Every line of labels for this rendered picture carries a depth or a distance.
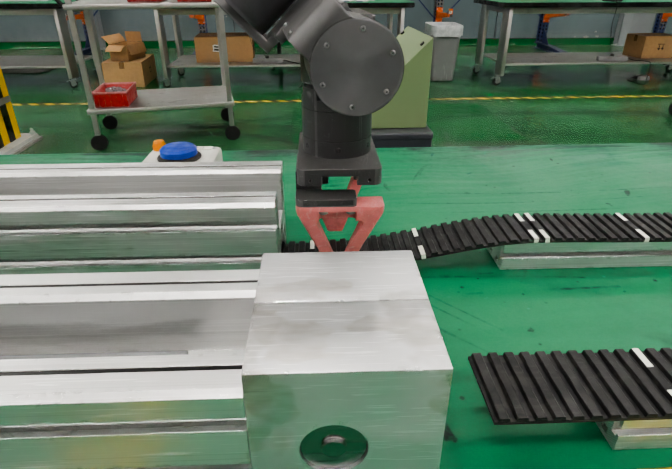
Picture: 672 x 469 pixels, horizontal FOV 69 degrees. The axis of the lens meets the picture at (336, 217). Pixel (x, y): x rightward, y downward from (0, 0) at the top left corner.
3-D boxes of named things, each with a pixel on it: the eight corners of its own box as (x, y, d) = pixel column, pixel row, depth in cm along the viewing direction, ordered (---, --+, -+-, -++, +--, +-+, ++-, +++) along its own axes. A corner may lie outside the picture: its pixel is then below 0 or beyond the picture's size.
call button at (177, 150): (202, 156, 57) (199, 140, 56) (194, 169, 53) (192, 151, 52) (167, 157, 57) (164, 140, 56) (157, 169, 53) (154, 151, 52)
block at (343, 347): (397, 344, 36) (405, 230, 32) (434, 509, 25) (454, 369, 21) (274, 347, 36) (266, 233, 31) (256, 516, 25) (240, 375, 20)
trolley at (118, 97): (234, 119, 382) (220, -25, 337) (240, 140, 334) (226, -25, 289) (91, 129, 358) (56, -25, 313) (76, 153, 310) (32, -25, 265)
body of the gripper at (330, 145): (297, 192, 37) (293, 95, 34) (300, 149, 46) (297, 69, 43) (382, 191, 38) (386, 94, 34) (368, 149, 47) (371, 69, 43)
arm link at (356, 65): (291, -102, 34) (211, -7, 36) (301, -135, 24) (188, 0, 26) (400, 27, 39) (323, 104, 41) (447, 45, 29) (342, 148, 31)
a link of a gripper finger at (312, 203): (298, 289, 40) (294, 182, 36) (300, 245, 46) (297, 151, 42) (381, 287, 40) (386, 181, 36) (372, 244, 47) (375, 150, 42)
